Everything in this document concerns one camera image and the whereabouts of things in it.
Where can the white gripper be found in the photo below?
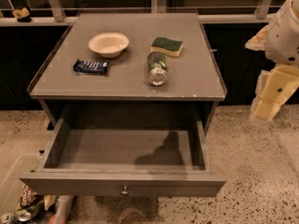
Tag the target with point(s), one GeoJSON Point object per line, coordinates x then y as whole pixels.
{"type": "Point", "coordinates": [284, 36]}

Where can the grey top drawer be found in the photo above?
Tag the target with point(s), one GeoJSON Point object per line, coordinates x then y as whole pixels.
{"type": "Point", "coordinates": [127, 150]}

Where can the grey drawer cabinet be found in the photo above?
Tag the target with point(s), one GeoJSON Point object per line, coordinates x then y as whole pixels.
{"type": "Point", "coordinates": [192, 76]}

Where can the green yellow sponge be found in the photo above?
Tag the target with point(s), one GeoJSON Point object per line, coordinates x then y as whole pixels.
{"type": "Point", "coordinates": [166, 46]}

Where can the white paper bowl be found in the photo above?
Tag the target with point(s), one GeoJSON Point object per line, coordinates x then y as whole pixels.
{"type": "Point", "coordinates": [109, 45]}

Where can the blue snack bar wrapper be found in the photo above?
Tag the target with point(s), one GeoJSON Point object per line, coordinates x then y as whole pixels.
{"type": "Point", "coordinates": [91, 67]}

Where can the yellow black object on ledge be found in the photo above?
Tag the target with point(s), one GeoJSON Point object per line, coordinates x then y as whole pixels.
{"type": "Point", "coordinates": [22, 14]}

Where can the green snack bag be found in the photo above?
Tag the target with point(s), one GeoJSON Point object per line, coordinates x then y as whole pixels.
{"type": "Point", "coordinates": [36, 208]}

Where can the brown chip bag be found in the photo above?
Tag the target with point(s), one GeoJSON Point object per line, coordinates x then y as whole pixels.
{"type": "Point", "coordinates": [28, 198]}

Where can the clear plastic bin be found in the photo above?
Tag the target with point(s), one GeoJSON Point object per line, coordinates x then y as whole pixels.
{"type": "Point", "coordinates": [56, 208]}

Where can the silver can in bin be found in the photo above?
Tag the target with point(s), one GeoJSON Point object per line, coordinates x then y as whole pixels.
{"type": "Point", "coordinates": [23, 215]}

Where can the metal railing frame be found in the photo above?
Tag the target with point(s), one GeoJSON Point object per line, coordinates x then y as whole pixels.
{"type": "Point", "coordinates": [62, 12]}

